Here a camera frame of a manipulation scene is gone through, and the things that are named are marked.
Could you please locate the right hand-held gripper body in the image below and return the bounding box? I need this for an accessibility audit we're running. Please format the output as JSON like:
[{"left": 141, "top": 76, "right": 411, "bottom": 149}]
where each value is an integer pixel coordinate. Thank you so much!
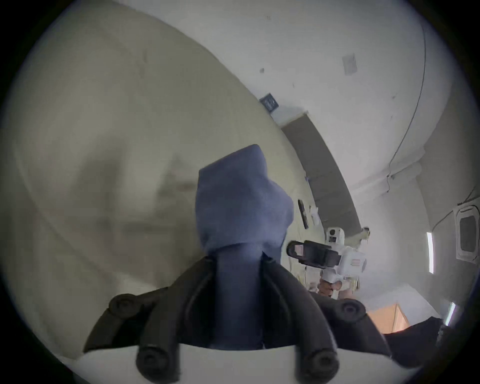
[{"left": 319, "top": 226, "right": 367, "bottom": 287}]

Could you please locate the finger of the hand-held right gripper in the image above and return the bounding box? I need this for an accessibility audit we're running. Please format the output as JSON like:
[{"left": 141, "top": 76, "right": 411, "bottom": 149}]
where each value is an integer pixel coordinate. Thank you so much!
[{"left": 286, "top": 240, "right": 338, "bottom": 269}]

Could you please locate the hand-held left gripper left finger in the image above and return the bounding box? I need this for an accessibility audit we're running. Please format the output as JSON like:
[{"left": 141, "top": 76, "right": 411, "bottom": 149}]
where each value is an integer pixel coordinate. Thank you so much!
[{"left": 83, "top": 256, "right": 219, "bottom": 383}]

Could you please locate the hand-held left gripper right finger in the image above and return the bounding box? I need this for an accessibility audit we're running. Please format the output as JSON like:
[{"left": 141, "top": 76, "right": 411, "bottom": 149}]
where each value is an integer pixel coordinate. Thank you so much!
[{"left": 258, "top": 255, "right": 391, "bottom": 383}]

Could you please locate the dark blue shirt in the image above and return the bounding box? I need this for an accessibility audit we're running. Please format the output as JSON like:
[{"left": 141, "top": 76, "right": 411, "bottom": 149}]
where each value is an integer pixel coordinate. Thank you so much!
[{"left": 194, "top": 144, "right": 295, "bottom": 352}]

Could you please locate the person's right hand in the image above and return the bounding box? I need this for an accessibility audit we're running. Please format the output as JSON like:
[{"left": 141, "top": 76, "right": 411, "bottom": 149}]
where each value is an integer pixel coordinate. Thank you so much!
[{"left": 317, "top": 279, "right": 354, "bottom": 301}]

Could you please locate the black phone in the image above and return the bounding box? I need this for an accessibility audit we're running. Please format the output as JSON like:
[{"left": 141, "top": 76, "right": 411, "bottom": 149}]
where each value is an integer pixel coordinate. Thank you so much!
[{"left": 297, "top": 199, "right": 309, "bottom": 230}]

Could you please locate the grey padded headboard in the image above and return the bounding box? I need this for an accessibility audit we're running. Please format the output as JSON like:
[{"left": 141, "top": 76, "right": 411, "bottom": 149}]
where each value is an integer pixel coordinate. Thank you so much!
[{"left": 280, "top": 112, "right": 363, "bottom": 236}]

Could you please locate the person's body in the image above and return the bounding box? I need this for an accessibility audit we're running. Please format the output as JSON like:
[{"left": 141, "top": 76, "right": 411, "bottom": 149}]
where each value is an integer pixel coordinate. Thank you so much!
[{"left": 384, "top": 317, "right": 449, "bottom": 370}]

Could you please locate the small dark card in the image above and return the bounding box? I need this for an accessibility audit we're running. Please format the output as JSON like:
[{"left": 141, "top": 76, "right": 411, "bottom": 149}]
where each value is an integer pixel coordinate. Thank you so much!
[{"left": 259, "top": 92, "right": 280, "bottom": 112}]

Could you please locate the bed with beige sheet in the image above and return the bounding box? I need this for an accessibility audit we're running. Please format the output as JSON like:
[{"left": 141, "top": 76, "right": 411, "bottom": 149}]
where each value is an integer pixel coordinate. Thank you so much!
[{"left": 1, "top": 2, "right": 328, "bottom": 377}]

